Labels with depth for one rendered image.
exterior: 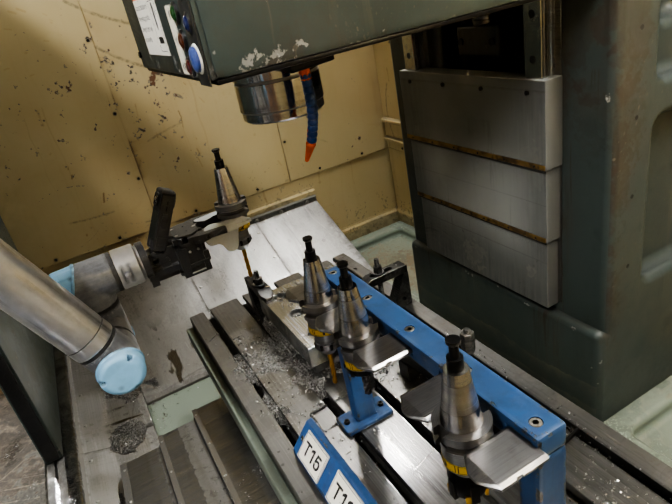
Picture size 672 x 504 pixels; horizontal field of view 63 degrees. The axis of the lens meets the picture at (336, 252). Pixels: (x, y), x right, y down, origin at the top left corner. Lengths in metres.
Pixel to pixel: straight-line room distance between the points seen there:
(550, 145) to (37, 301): 0.93
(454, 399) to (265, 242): 1.63
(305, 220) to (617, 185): 1.34
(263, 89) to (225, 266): 1.16
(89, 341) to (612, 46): 0.97
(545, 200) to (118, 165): 1.41
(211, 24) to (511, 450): 0.56
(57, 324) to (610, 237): 1.00
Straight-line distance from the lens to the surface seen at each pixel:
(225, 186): 1.04
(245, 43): 0.70
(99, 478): 1.58
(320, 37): 0.73
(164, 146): 2.05
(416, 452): 1.02
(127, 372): 0.93
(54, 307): 0.89
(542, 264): 1.29
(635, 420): 1.50
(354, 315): 0.72
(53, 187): 2.03
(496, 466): 0.58
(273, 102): 0.99
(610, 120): 1.11
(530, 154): 1.19
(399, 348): 0.72
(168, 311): 1.97
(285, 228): 2.17
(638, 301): 1.36
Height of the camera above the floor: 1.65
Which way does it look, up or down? 26 degrees down
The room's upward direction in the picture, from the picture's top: 12 degrees counter-clockwise
